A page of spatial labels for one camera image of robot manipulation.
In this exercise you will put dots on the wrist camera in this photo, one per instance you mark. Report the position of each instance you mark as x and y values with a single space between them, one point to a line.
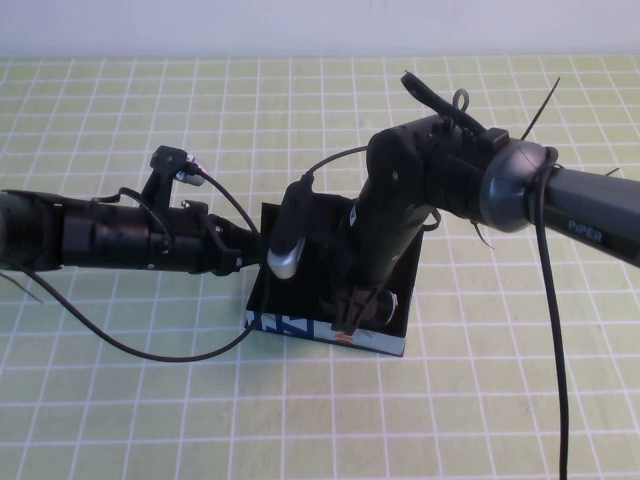
165 162
292 220

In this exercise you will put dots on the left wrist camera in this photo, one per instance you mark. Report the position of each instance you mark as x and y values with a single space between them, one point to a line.
165 162

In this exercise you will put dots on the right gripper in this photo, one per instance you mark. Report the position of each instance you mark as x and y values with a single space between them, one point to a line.
330 250

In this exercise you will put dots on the black printed glasses case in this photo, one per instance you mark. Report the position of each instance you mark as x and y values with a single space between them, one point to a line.
290 327

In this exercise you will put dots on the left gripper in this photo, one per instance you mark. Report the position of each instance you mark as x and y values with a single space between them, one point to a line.
200 240

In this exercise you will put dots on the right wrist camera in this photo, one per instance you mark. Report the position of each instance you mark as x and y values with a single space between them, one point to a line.
292 220

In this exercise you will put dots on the green checkered tablecloth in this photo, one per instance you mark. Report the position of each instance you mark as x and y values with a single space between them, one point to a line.
150 125

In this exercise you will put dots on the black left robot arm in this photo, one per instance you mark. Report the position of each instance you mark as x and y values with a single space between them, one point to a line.
100 232

